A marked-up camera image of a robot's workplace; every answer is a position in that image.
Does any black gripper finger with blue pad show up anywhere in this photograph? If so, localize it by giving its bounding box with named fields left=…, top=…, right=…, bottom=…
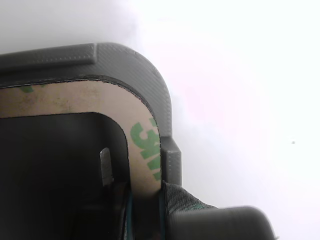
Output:
left=158, top=180, right=279, bottom=240

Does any gripper finger with metal tab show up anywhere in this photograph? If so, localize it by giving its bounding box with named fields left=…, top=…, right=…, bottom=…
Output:
left=74, top=147, right=136, bottom=240

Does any beige taped rectangular frame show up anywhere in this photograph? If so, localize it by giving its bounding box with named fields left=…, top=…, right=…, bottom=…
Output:
left=0, top=79, right=162, bottom=201

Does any grey holder plate with rails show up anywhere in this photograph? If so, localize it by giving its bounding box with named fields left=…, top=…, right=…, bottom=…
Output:
left=0, top=42, right=183, bottom=240

